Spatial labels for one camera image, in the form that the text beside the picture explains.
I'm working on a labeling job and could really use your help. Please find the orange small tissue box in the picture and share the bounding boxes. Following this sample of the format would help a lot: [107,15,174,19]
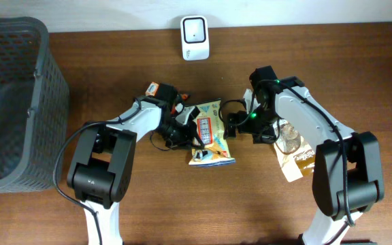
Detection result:
[145,82,159,97]

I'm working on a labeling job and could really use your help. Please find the white barcode scanner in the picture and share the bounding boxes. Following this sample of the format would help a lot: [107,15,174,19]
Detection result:
[180,16,210,61]

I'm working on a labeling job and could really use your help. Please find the yellow wet wipes pack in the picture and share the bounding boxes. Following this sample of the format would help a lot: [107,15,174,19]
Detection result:
[189,99,235,167]

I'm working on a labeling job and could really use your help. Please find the red black snack packet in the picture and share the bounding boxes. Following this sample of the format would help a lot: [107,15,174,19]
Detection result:
[171,93,190,115]

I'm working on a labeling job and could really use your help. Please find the brown mushroom snack bag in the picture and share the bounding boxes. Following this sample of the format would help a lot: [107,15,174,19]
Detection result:
[274,119,315,182]

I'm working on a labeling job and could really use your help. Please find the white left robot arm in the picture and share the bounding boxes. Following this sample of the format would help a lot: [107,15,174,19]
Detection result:
[67,82,205,244]

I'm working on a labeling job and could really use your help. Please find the dark grey plastic basket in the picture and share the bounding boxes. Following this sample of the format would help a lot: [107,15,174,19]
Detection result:
[0,17,69,193]

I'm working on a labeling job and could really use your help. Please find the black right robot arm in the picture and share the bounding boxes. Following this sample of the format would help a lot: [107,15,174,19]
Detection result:
[220,66,385,244]

